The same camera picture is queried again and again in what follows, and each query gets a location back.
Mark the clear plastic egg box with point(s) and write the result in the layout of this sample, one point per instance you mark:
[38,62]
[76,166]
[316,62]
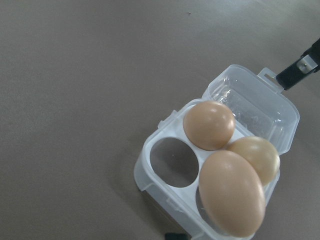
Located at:
[169,164]

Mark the brown egg near hinge right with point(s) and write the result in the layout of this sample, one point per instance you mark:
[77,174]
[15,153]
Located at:
[260,153]

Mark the brown egg near hinge left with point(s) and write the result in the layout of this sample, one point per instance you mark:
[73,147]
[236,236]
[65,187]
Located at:
[209,125]

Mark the brown egg from bowl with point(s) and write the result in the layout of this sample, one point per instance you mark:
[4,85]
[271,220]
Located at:
[232,194]

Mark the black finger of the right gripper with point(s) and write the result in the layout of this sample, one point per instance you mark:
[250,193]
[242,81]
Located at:
[308,63]

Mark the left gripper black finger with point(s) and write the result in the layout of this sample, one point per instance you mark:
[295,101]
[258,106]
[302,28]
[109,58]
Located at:
[175,236]

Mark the brown egg hinge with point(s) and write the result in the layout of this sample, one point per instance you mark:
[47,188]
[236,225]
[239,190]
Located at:
[260,153]
[209,125]

